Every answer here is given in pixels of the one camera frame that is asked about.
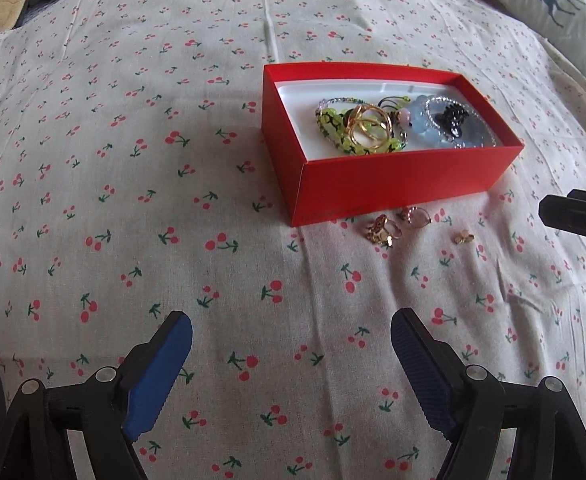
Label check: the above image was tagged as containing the gold cluster ring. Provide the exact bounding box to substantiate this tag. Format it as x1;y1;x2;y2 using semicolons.
363;212;404;250

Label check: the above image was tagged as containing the gold double ring bangle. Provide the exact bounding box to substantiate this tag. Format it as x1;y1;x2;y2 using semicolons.
343;103;394;150

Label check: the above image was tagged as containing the red jewelry box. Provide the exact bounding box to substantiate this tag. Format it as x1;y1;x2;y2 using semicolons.
261;62;523;226

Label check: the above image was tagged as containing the small gold earring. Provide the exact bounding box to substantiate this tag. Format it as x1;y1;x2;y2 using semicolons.
454;230;476;245

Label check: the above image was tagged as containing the cherry print bed sheet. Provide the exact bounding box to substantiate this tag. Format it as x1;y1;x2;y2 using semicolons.
0;0;586;479

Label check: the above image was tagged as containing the black hair claw clip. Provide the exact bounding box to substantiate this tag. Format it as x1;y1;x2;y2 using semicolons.
433;104;470;140

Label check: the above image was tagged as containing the light blue bead bracelet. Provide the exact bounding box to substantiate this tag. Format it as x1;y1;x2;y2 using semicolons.
403;94;497;150

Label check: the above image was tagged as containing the thin multicolour bead bracelet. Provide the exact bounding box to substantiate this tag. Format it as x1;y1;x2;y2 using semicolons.
315;93;413;154

